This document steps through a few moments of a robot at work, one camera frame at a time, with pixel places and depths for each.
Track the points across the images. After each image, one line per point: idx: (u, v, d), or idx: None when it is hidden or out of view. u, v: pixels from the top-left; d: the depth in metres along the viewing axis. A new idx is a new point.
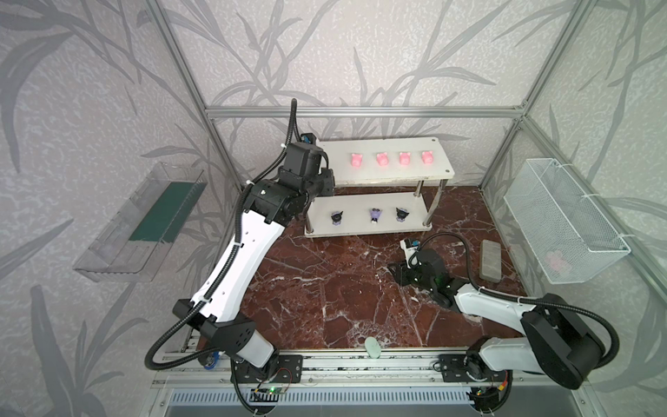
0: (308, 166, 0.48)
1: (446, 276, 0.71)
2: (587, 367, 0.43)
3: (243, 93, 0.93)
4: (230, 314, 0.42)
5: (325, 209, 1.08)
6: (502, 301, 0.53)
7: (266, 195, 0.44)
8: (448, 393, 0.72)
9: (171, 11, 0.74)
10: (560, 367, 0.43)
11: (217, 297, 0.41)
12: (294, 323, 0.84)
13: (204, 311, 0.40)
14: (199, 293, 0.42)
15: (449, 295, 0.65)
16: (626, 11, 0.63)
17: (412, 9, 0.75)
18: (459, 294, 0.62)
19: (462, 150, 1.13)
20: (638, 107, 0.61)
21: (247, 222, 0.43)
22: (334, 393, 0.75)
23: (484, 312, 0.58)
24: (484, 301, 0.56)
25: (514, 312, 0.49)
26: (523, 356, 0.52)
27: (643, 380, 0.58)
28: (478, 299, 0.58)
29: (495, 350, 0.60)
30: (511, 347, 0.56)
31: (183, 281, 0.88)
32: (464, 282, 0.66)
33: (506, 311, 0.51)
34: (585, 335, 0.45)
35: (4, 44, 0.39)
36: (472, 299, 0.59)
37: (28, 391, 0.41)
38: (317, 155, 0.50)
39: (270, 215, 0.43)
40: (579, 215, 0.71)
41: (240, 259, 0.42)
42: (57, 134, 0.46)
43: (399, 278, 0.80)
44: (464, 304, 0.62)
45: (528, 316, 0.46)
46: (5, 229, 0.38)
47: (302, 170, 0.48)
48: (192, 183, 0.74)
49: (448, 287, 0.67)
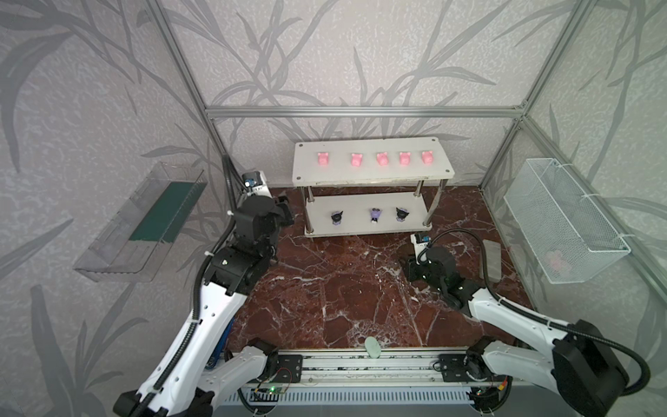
0: (257, 229, 0.46)
1: (457, 275, 0.67)
2: (610, 399, 0.42)
3: (243, 93, 0.93)
4: (182, 403, 0.38)
5: (325, 209, 1.08)
6: (528, 321, 0.50)
7: (227, 266, 0.44)
8: (448, 393, 0.72)
9: (171, 11, 0.74)
10: (584, 397, 0.41)
11: (168, 385, 0.37)
12: (294, 323, 0.84)
13: (153, 405, 0.36)
14: (146, 384, 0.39)
15: (460, 297, 0.61)
16: (626, 11, 0.63)
17: (412, 9, 0.75)
18: (475, 301, 0.59)
19: (462, 150, 1.13)
20: (638, 106, 0.61)
21: (205, 297, 0.42)
22: (335, 393, 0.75)
23: (502, 325, 0.54)
24: (506, 315, 0.53)
25: (542, 334, 0.46)
26: (533, 372, 0.52)
27: (641, 381, 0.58)
28: (498, 311, 0.54)
29: (502, 355, 0.60)
30: (519, 360, 0.55)
31: (183, 280, 0.88)
32: (477, 285, 0.63)
33: (531, 333, 0.48)
34: (611, 366, 0.43)
35: (4, 44, 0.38)
36: (492, 308, 0.55)
37: (28, 391, 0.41)
38: (266, 215, 0.46)
39: (231, 285, 0.43)
40: (580, 215, 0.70)
41: (197, 339, 0.40)
42: (57, 135, 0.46)
43: (410, 273, 0.78)
44: (478, 312, 0.59)
45: (560, 346, 0.43)
46: (5, 229, 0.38)
47: (253, 235, 0.45)
48: (192, 183, 0.74)
49: (460, 288, 0.63)
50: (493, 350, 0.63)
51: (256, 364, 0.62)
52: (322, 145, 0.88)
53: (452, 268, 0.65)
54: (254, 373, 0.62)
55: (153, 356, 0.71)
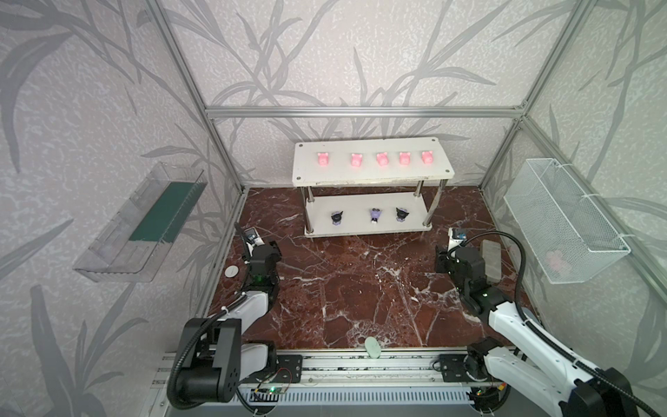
0: (267, 263, 0.69)
1: (483, 281, 0.64)
2: None
3: (243, 93, 0.93)
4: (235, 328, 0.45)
5: (325, 209, 1.08)
6: (551, 353, 0.47)
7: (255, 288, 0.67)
8: (448, 393, 0.72)
9: (171, 11, 0.74)
10: None
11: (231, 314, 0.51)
12: (294, 323, 0.84)
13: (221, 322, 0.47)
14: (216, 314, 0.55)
15: (481, 302, 0.59)
16: (626, 12, 0.63)
17: (412, 9, 0.75)
18: (498, 313, 0.56)
19: (462, 150, 1.13)
20: (637, 107, 0.61)
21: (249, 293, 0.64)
22: (335, 393, 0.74)
23: (522, 346, 0.52)
24: (526, 337, 0.51)
25: (564, 370, 0.44)
26: (537, 393, 0.51)
27: (642, 381, 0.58)
28: (522, 331, 0.52)
29: (506, 364, 0.60)
30: (527, 378, 0.54)
31: (183, 280, 0.88)
32: (504, 298, 0.59)
33: (553, 365, 0.46)
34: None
35: (4, 44, 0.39)
36: (515, 327, 0.53)
37: (28, 391, 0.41)
38: (272, 254, 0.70)
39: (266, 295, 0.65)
40: (580, 215, 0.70)
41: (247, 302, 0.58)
42: (57, 135, 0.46)
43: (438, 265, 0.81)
44: (498, 325, 0.57)
45: (580, 390, 0.41)
46: (4, 229, 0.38)
47: (265, 268, 0.69)
48: (193, 183, 0.74)
49: (485, 296, 0.61)
50: (499, 356, 0.62)
51: (259, 358, 0.63)
52: (322, 145, 0.88)
53: (479, 273, 0.62)
54: (255, 368, 0.61)
55: (153, 356, 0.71)
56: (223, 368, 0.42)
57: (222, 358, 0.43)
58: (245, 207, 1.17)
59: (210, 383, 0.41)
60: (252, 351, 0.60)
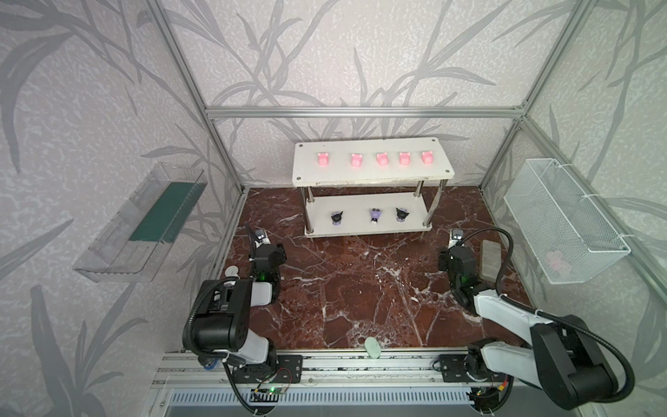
0: (270, 260, 0.74)
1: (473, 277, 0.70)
2: (588, 392, 0.41)
3: (244, 94, 0.93)
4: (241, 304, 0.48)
5: (325, 209, 1.08)
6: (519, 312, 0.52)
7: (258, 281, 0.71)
8: (448, 393, 0.72)
9: (171, 11, 0.74)
10: (558, 383, 0.42)
11: None
12: (294, 323, 0.84)
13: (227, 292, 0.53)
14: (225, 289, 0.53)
15: (469, 294, 0.65)
16: (626, 12, 0.63)
17: (412, 9, 0.75)
18: (478, 296, 0.63)
19: (462, 150, 1.13)
20: (638, 107, 0.61)
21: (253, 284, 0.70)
22: (335, 393, 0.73)
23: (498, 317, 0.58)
24: (501, 307, 0.56)
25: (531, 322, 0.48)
26: (525, 366, 0.51)
27: (643, 382, 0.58)
28: (496, 303, 0.58)
29: (496, 347, 0.62)
30: (512, 354, 0.56)
31: (183, 280, 0.88)
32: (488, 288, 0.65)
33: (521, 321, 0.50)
34: (597, 365, 0.43)
35: (4, 44, 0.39)
36: (491, 302, 0.59)
37: (28, 391, 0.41)
38: (275, 252, 0.87)
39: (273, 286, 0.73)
40: (579, 215, 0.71)
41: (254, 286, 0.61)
42: (57, 135, 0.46)
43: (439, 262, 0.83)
44: (478, 307, 0.63)
45: (538, 326, 0.46)
46: (4, 230, 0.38)
47: (269, 264, 0.75)
48: (193, 183, 0.74)
49: (472, 289, 0.66)
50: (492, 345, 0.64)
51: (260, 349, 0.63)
52: (322, 145, 0.88)
53: (470, 268, 0.68)
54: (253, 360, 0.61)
55: (153, 356, 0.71)
56: (233, 320, 0.46)
57: (232, 313, 0.47)
58: (245, 207, 1.17)
59: (221, 333, 0.45)
60: (252, 340, 0.59)
